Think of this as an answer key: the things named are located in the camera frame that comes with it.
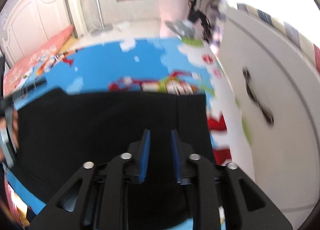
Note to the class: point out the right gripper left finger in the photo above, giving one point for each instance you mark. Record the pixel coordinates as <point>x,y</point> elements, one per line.
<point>95,197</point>

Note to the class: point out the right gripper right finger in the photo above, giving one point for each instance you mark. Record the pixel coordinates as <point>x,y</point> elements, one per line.
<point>228,187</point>

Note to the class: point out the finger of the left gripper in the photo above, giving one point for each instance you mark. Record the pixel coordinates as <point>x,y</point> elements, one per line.
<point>28,88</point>

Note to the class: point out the black fleece pants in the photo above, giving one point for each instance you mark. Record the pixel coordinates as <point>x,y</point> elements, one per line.
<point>58,132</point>

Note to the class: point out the person's left hand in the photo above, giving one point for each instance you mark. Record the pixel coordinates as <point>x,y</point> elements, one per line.
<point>15,131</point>

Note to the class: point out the pink floral pillow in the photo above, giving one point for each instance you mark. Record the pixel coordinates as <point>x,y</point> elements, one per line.
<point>37,60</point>

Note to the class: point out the white wooden headboard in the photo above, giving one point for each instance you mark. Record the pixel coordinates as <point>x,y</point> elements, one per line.
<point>31,23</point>

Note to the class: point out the silver lamp pole with base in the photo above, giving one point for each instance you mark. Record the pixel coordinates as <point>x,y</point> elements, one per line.
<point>101,27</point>

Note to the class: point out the white nightstand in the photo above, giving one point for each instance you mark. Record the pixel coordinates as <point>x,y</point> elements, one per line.
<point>122,31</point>

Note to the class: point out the white drawer cabinet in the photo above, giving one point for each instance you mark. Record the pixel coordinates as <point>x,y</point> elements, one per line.
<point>286,155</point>

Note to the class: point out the blue cartoon bed sheet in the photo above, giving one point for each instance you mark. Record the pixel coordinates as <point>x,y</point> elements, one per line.
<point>173,65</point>

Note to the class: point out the striped patchwork cloth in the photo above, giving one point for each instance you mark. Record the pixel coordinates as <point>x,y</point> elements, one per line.
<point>306,46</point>

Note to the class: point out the small clamp spot lamp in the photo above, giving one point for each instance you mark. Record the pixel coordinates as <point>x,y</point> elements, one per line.
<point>185,28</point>

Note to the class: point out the black metal drawer handle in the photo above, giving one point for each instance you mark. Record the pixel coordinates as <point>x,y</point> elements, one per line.
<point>266,112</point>

